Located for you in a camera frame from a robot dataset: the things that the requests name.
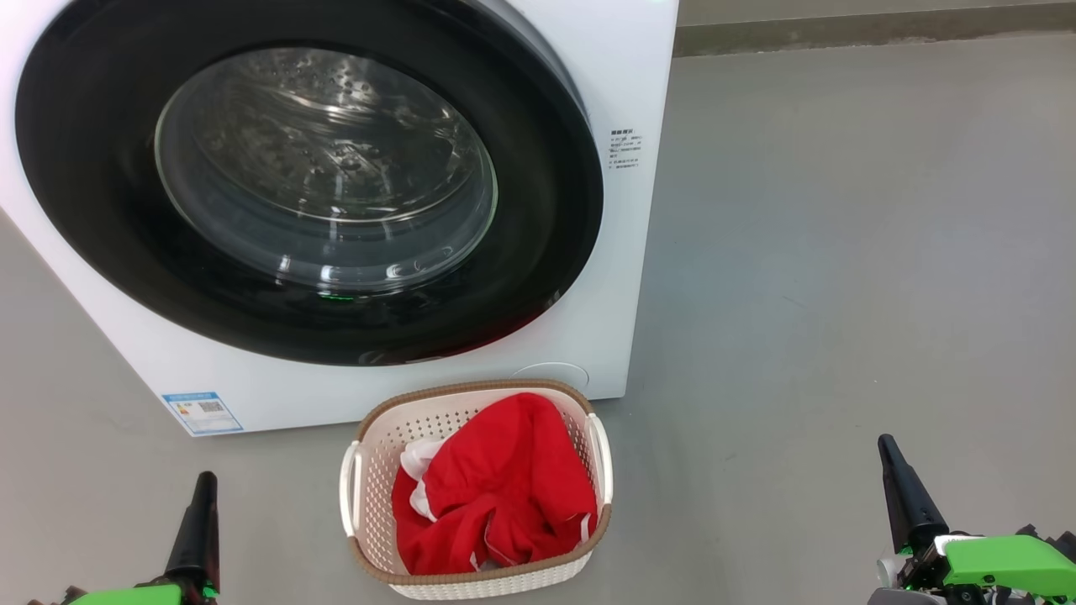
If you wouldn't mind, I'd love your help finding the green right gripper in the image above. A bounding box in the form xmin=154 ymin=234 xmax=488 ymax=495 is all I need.
xmin=877 ymin=434 xmax=1076 ymax=605

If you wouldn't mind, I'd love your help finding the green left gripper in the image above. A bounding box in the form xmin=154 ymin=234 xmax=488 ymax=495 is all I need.
xmin=27 ymin=471 xmax=221 ymax=605

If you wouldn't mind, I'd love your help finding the red and white garment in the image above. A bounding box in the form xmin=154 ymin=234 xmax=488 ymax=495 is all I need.
xmin=392 ymin=392 xmax=599 ymax=576

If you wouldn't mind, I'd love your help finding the black round glass washer door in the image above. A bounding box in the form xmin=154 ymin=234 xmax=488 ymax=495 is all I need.
xmin=15 ymin=0 xmax=604 ymax=367

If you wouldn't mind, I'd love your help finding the cream perforated basket brown rim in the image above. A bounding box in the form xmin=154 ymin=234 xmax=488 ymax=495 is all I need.
xmin=340 ymin=379 xmax=614 ymax=600

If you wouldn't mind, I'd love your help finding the white front-load washing machine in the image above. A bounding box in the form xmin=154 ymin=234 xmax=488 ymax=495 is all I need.
xmin=0 ymin=0 xmax=680 ymax=436

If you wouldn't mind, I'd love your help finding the blue energy label sticker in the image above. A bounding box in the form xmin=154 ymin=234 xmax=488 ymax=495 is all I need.
xmin=162 ymin=392 xmax=245 ymax=435

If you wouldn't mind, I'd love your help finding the round white filter cover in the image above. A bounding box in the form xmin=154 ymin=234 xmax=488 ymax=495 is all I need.
xmin=509 ymin=362 xmax=591 ymax=394

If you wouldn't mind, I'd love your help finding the grey wall baseboard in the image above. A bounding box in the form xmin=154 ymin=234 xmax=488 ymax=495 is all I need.
xmin=674 ymin=3 xmax=1076 ymax=56

